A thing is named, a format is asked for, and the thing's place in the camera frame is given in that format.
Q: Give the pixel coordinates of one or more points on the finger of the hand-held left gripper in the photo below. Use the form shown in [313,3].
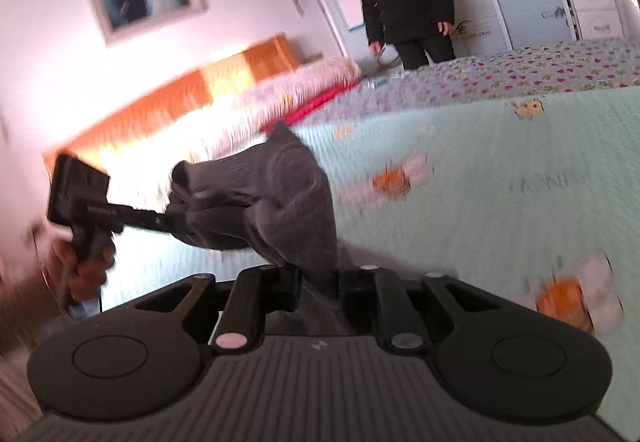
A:
[150,221]

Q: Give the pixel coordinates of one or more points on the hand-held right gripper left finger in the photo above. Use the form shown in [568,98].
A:
[287,284]

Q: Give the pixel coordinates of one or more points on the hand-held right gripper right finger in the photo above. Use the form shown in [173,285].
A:
[352,282]

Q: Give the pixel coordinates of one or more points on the grey knitted sweater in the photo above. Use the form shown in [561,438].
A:
[280,192]

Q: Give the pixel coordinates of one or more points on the person's left hand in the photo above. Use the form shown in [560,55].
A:
[90,272]

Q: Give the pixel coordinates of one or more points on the wooden headboard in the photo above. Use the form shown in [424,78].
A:
[175,97]

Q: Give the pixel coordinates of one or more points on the mint quilted bee blanket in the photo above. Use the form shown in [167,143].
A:
[500,222]

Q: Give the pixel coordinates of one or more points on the red cloth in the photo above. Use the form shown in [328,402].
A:
[320,102]

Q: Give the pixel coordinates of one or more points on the pink rolled quilt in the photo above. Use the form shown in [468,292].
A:
[280,92]

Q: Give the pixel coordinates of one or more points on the white drawer unit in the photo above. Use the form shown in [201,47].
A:
[595,7]

